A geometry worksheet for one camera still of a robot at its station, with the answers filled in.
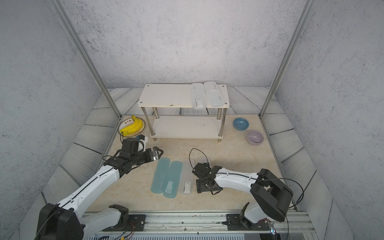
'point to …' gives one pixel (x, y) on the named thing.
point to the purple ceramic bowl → (254, 137)
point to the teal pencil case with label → (171, 186)
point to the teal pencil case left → (160, 175)
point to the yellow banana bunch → (136, 126)
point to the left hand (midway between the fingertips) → (159, 153)
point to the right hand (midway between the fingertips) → (206, 188)
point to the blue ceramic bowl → (240, 124)
